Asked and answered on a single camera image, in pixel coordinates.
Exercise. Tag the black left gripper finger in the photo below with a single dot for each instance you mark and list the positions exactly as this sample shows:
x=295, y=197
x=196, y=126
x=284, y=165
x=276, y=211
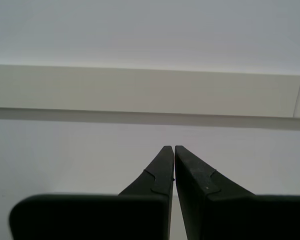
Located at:
x=102, y=217
x=227, y=217

